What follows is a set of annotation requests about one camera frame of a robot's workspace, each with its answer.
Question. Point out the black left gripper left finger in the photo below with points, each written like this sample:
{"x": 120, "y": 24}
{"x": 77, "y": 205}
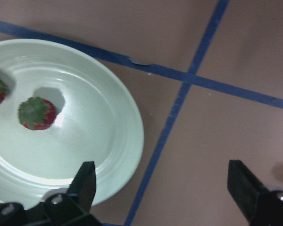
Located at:
{"x": 83, "y": 187}

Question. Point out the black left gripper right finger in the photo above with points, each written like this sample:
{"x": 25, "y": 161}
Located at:
{"x": 245, "y": 188}

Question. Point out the light green plate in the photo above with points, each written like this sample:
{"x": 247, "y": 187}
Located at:
{"x": 98, "y": 120}

